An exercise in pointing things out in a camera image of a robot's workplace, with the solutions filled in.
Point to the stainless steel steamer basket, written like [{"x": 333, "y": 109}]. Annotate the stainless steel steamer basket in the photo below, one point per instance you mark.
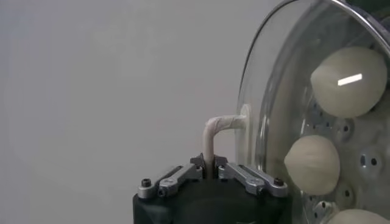
[{"x": 365, "y": 146}]

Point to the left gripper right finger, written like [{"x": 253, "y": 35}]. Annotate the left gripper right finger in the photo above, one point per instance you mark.
[{"x": 250, "y": 179}]

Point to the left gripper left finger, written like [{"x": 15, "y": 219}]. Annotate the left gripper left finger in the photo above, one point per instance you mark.
[{"x": 176, "y": 179}]

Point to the white steamed baozi bun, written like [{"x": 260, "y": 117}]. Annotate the white steamed baozi bun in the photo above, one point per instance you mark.
[
  {"x": 348, "y": 91},
  {"x": 356, "y": 217},
  {"x": 312, "y": 164}
]

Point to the glass pot lid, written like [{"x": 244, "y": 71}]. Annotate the glass pot lid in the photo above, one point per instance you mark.
[{"x": 222, "y": 121}]

